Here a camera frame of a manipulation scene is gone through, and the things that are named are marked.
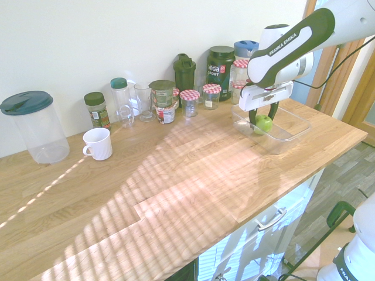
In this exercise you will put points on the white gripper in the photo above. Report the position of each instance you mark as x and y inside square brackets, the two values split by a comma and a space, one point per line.
[263, 95]

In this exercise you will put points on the green apple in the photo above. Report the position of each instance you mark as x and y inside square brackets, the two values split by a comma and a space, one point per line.
[263, 126]

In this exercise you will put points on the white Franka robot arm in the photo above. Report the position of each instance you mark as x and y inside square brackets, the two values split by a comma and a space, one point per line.
[293, 44]

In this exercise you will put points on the clear rectangular plastic container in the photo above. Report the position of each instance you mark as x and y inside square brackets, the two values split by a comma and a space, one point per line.
[281, 131]

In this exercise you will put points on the clear blue-lidded container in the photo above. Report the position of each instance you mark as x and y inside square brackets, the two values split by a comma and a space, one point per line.
[243, 49]

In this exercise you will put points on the tall glass jar checked lid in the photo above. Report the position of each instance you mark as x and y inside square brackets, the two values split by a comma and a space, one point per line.
[239, 76]

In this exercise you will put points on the labelled glass jar checked lid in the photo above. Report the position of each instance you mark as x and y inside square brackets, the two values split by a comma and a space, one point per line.
[211, 98]

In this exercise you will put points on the dark Vega Sport tub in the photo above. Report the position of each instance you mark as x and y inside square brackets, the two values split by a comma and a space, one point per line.
[219, 73]

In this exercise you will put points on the wide glass jar checked lid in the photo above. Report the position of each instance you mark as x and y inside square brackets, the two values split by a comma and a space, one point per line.
[190, 104]

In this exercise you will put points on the dark green shaker bottle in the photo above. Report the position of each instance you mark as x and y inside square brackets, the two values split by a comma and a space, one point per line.
[184, 74]

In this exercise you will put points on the small glass jar checked lid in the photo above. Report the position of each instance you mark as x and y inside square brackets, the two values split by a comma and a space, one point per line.
[175, 96]

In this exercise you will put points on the red-labelled white tub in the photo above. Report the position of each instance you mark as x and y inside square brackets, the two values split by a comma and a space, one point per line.
[165, 114]

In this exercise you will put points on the green-lidded labelled tub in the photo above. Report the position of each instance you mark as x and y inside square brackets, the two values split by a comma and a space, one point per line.
[162, 93]

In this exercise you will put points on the tall clear drinking glass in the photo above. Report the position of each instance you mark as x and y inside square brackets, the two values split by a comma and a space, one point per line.
[144, 99]

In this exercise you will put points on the green metal clamp stand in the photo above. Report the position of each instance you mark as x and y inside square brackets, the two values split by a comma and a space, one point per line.
[337, 215]

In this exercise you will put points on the white drawer cabinet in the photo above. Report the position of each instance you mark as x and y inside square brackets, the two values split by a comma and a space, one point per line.
[252, 243]

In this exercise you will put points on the clear bottle with teal lid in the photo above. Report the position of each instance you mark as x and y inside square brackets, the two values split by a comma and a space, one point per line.
[121, 99]

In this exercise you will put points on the dark-lidded spice jar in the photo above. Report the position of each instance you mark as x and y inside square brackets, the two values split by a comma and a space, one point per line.
[98, 112]

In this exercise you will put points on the white ceramic mug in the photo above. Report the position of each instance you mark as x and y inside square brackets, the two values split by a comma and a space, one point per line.
[99, 145]

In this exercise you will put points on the large clear teal-lidded jug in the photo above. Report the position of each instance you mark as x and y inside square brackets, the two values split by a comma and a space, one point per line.
[38, 131]

